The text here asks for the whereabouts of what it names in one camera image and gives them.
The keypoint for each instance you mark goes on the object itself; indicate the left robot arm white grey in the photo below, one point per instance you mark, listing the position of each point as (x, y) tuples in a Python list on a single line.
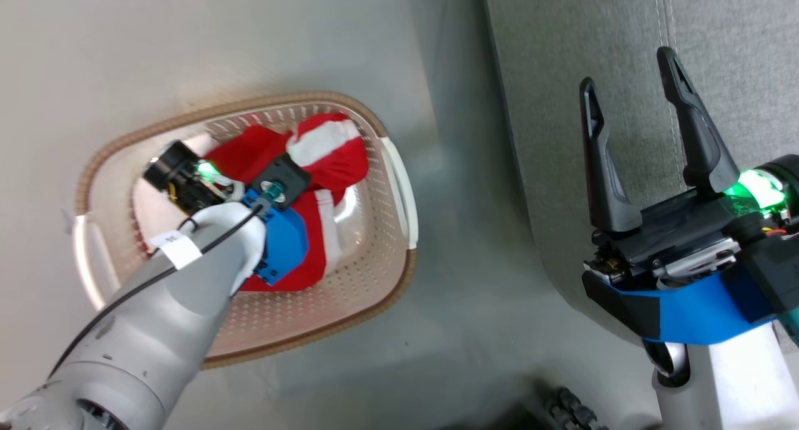
[(150, 330)]

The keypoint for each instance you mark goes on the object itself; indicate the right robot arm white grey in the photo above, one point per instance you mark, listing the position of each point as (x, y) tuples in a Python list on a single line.
[(730, 386)]

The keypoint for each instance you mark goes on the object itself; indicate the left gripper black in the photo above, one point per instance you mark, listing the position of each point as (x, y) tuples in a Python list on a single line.
[(187, 183)]

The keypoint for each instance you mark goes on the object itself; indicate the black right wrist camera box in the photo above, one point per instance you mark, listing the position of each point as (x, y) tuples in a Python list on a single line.
[(771, 274)]

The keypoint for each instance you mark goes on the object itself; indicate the blue left camera bracket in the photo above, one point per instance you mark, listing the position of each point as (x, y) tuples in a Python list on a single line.
[(284, 246)]

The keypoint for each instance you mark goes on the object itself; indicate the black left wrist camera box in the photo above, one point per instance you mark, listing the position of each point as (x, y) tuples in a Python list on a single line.
[(284, 174)]

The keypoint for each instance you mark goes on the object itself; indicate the grey fabric sofa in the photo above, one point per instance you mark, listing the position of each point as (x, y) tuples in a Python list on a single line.
[(562, 105)]

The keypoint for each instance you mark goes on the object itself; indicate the red white garment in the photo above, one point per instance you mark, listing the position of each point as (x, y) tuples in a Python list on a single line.
[(331, 161)]

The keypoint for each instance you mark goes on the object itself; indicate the blue camera bracket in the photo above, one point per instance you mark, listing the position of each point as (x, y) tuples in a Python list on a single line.
[(284, 246), (693, 314)]

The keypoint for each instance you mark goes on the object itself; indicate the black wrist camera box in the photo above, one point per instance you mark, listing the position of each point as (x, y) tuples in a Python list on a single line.
[(771, 274), (284, 174)]

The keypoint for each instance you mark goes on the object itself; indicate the beige perforated laundry basket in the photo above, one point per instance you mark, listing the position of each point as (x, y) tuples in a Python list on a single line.
[(368, 280)]

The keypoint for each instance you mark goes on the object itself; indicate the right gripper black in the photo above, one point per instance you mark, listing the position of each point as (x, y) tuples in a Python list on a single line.
[(674, 243)]

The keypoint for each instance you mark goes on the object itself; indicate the blue right camera bracket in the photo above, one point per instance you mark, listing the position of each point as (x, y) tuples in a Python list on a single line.
[(693, 314)]

